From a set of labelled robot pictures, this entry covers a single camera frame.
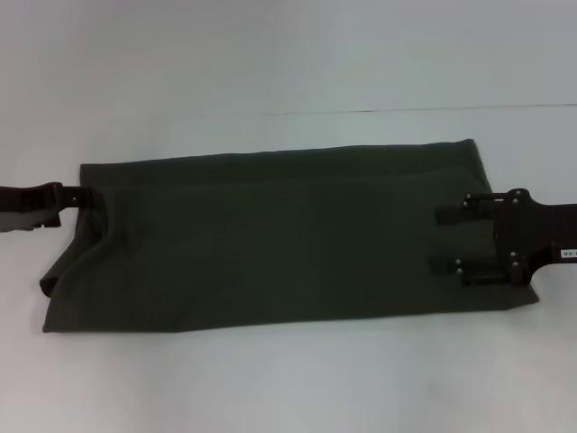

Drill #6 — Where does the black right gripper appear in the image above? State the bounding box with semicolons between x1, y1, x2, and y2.
427;188;577;290

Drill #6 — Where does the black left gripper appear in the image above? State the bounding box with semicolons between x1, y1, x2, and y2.
0;181;107;235

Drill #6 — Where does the dark green shirt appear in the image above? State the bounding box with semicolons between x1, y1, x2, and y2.
38;138;541;335

